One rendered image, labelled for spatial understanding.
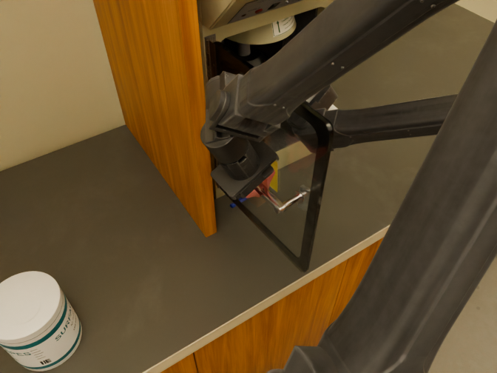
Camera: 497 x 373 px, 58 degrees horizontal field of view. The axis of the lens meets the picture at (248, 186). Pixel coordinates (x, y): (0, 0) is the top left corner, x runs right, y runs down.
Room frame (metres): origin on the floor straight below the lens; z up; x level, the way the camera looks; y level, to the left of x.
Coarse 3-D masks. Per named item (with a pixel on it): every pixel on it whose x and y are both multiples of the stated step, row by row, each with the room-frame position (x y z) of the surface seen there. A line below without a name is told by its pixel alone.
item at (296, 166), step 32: (224, 64) 0.69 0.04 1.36; (288, 128) 0.55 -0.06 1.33; (320, 128) 0.50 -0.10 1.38; (288, 160) 0.55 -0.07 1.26; (320, 160) 0.49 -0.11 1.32; (224, 192) 0.71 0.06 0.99; (288, 192) 0.54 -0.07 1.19; (320, 192) 0.49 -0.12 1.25; (256, 224) 0.61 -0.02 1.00; (288, 224) 0.53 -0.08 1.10; (288, 256) 0.53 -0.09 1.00
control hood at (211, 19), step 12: (204, 0) 0.72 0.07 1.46; (216, 0) 0.69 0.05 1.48; (228, 0) 0.66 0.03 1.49; (240, 0) 0.65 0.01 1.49; (252, 0) 0.68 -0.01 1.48; (204, 12) 0.73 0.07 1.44; (216, 12) 0.69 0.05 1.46; (228, 12) 0.68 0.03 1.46; (204, 24) 0.73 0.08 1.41; (216, 24) 0.70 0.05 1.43
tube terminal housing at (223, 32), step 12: (312, 0) 0.87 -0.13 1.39; (324, 0) 0.89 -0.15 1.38; (276, 12) 0.82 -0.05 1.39; (288, 12) 0.84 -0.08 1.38; (300, 12) 0.86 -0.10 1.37; (228, 24) 0.77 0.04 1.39; (240, 24) 0.78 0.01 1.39; (252, 24) 0.79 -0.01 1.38; (264, 24) 0.81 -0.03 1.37; (204, 36) 0.74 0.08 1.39; (216, 36) 0.75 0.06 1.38; (228, 36) 0.77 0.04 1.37; (204, 48) 0.74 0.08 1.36; (204, 60) 0.74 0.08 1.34; (204, 72) 0.74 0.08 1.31; (204, 84) 0.75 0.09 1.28; (216, 192) 0.74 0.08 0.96
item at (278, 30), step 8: (272, 24) 0.85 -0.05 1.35; (280, 24) 0.86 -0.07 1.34; (288, 24) 0.88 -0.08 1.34; (296, 24) 0.91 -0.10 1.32; (248, 32) 0.84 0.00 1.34; (256, 32) 0.84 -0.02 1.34; (264, 32) 0.84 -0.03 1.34; (272, 32) 0.85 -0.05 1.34; (280, 32) 0.85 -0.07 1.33; (288, 32) 0.87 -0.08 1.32; (232, 40) 0.84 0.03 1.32; (240, 40) 0.84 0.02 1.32; (248, 40) 0.83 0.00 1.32; (256, 40) 0.83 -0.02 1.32; (264, 40) 0.83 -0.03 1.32; (272, 40) 0.84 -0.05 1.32; (280, 40) 0.85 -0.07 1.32
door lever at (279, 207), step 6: (258, 186) 0.54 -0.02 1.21; (264, 186) 0.54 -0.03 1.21; (258, 192) 0.53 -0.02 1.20; (264, 192) 0.52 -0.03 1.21; (270, 192) 0.52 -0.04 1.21; (294, 192) 0.52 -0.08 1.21; (264, 198) 0.52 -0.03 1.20; (270, 198) 0.51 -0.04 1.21; (276, 198) 0.51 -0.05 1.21; (294, 198) 0.51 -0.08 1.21; (300, 198) 0.51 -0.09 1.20; (270, 204) 0.50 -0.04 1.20; (276, 204) 0.50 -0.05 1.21; (282, 204) 0.50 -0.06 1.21; (288, 204) 0.50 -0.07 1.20; (276, 210) 0.49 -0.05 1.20; (282, 210) 0.49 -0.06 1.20
